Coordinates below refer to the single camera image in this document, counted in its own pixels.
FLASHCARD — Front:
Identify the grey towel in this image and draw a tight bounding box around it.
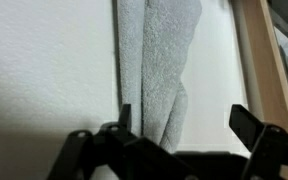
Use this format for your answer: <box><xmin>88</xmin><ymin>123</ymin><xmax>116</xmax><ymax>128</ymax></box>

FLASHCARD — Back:
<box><xmin>117</xmin><ymin>0</ymin><xmax>202</xmax><ymax>153</ymax></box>

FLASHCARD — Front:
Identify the wood framed mirror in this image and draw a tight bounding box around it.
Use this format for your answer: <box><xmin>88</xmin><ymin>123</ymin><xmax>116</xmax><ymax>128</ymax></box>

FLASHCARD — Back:
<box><xmin>231</xmin><ymin>0</ymin><xmax>288</xmax><ymax>132</ymax></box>

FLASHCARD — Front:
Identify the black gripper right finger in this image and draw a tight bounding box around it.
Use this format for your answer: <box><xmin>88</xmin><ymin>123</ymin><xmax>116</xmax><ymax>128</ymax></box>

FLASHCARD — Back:
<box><xmin>229</xmin><ymin>104</ymin><xmax>288</xmax><ymax>180</ymax></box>

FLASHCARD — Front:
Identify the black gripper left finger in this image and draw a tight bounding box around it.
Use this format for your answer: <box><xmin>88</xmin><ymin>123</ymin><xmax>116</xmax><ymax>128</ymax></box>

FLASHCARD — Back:
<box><xmin>46</xmin><ymin>104</ymin><xmax>199</xmax><ymax>180</ymax></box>

